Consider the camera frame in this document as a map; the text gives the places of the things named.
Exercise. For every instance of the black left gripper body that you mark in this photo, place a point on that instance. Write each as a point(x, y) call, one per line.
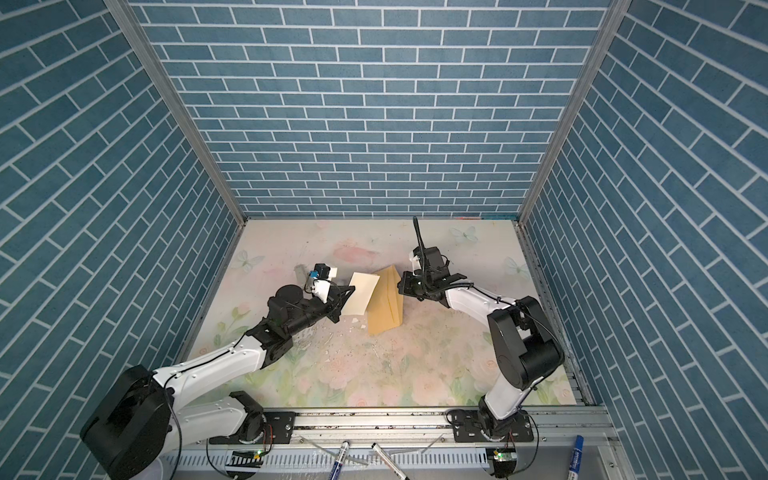
point(328, 310)

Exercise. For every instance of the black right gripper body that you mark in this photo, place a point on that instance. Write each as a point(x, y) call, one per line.
point(414, 285)

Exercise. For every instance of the brown kraft envelope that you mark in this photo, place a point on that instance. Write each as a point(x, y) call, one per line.
point(385, 309)

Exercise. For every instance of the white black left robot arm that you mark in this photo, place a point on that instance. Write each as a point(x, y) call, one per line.
point(149, 413)

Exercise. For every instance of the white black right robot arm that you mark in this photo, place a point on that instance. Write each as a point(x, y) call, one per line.
point(526, 349)

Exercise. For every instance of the grey stapler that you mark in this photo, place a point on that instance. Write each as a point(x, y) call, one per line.
point(302, 273)

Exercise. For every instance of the blue marker pen left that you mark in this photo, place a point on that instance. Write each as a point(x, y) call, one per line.
point(339, 461)

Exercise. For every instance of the blue marker pen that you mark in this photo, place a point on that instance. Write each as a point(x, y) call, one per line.
point(339, 461)
point(576, 459)

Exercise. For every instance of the right circuit board green led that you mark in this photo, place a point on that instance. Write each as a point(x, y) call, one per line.
point(502, 462)

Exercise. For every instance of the circuit board green led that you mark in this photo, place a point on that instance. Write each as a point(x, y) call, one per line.
point(243, 464)
point(502, 462)

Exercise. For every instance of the black marker pen middle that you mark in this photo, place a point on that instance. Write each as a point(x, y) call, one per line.
point(389, 462)

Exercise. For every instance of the left circuit board green led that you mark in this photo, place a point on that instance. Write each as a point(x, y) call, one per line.
point(243, 464)

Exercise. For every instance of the blue marker pen right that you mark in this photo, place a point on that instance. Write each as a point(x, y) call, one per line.
point(576, 459)

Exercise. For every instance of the metal corner post right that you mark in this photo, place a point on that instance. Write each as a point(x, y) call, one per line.
point(596, 55)

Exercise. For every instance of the metal corner post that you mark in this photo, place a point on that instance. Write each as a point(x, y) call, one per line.
point(596, 55)
point(129, 25)

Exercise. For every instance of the metal corner post left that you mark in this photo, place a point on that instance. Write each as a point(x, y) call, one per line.
point(129, 25)

